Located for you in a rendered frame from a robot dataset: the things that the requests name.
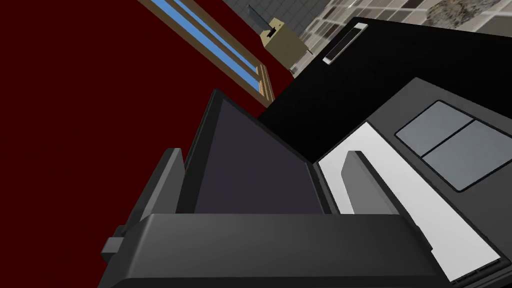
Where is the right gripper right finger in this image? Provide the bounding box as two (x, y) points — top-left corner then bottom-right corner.
(340, 150), (406, 216)

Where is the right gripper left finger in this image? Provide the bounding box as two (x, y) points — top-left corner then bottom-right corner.
(127, 147), (187, 226)

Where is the dark glass microwave door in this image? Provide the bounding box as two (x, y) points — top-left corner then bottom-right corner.
(175, 88), (342, 215)

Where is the dark grey microwave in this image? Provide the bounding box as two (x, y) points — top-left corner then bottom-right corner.
(312, 76), (512, 288)

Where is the black appliance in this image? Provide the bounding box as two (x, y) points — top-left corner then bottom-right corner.
(255, 16), (512, 165)

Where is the wooden framed window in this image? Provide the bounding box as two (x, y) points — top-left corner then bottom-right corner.
(137, 0), (276, 109)

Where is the tan knife block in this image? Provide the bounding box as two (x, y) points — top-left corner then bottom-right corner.
(247, 4), (314, 74)

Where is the black and white bar handle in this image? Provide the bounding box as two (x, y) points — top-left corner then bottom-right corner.
(322, 22), (369, 66)

